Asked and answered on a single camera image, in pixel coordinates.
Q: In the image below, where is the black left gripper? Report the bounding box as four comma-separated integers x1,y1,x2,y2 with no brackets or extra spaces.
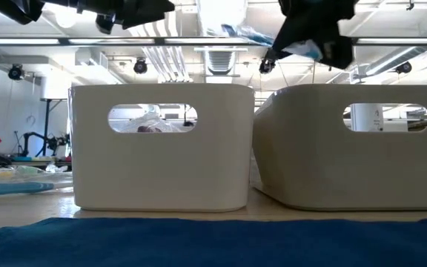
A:
44,0,176,35

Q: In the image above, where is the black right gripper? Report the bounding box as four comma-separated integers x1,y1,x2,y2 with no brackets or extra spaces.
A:
271,0,359,70

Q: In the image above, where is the purple white toothbrush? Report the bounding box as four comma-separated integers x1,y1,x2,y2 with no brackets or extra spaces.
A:
122,112,185,134

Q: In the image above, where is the black ceiling spotlight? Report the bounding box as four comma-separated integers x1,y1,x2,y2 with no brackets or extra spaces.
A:
395,61,414,75
258,55,277,75
7,63,25,81
133,57,149,75

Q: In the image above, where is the black crossbar with light strips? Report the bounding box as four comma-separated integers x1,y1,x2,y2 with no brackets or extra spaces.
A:
0,36,427,47

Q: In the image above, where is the white square pillar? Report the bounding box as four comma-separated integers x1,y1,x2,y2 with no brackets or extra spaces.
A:
350,103,385,133

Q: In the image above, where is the white box on pole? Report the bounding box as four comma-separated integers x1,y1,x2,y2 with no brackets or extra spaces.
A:
39,73,72,101

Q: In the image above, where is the pale grey plastic bin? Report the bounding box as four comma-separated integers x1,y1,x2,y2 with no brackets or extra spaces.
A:
251,83,427,211

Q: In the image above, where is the black vertical pole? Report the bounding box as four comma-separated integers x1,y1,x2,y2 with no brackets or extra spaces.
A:
42,98,52,157

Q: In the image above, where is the white plastic bin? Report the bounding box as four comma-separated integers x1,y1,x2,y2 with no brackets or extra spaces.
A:
68,83,256,213

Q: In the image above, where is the green white wrapped toothbrush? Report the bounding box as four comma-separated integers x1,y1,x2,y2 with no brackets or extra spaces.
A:
0,165,47,179

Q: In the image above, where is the blue cloth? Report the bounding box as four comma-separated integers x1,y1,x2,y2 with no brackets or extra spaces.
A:
0,217,427,267

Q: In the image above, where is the white ventilation duct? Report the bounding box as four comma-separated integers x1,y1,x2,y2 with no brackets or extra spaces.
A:
196,0,250,37

